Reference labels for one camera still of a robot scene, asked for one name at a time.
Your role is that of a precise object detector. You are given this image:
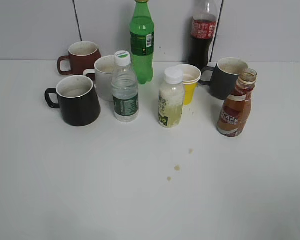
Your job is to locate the black ceramic mug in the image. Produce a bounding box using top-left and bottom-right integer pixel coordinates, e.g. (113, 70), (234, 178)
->
(44, 75), (101, 127)

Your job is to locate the brown coffee bottle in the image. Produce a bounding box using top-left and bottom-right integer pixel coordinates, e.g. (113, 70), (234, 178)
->
(217, 68), (257, 137)

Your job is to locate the yellow paper cup stack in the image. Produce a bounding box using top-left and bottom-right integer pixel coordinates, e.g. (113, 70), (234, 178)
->
(176, 64), (201, 106)

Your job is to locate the white capped juice bottle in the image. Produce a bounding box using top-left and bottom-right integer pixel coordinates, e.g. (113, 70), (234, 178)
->
(158, 66), (185, 129)

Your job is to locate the clear water bottle green label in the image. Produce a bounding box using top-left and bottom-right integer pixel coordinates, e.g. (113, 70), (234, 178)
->
(111, 50), (139, 123)

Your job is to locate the white ceramic mug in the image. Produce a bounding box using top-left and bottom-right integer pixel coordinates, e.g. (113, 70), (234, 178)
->
(83, 55), (116, 102)

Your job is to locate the dark grey ceramic mug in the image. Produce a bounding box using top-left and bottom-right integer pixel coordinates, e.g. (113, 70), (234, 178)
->
(199, 57), (249, 100)

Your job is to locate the green soda bottle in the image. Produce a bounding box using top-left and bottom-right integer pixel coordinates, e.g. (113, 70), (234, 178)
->
(129, 0), (155, 85)

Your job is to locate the dark red ceramic mug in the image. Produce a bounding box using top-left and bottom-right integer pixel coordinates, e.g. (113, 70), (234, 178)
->
(57, 41), (101, 76)

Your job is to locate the cola bottle red label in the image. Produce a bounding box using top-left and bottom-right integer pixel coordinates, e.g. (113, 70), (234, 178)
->
(188, 0), (218, 70)

